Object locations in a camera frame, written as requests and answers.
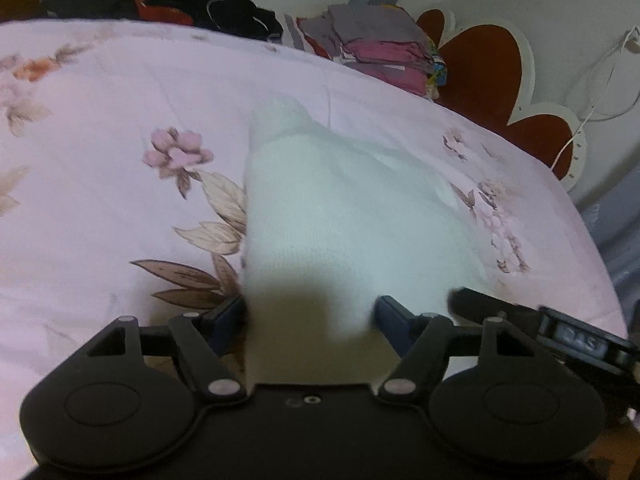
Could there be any striped pillow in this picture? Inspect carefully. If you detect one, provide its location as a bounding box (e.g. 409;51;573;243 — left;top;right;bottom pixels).
276;13;314;53

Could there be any white charging cable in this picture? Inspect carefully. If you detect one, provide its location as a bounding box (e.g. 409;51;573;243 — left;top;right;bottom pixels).
549;27;640;172

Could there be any pink floral bed sheet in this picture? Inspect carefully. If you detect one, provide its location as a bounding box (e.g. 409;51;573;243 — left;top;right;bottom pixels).
1;20;627;479

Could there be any red and white headboard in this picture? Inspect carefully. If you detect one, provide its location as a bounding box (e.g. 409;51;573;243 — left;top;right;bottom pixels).
416;9;587;191

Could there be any pile of black clothes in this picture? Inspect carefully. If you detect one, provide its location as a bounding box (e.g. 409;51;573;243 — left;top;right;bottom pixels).
41;0;283;42

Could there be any stack of folded clothes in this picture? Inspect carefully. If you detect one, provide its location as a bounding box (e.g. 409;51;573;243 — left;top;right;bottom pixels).
296;4;448;100

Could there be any white knit sweater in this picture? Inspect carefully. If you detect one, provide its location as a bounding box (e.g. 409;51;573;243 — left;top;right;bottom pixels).
243;100;490;385

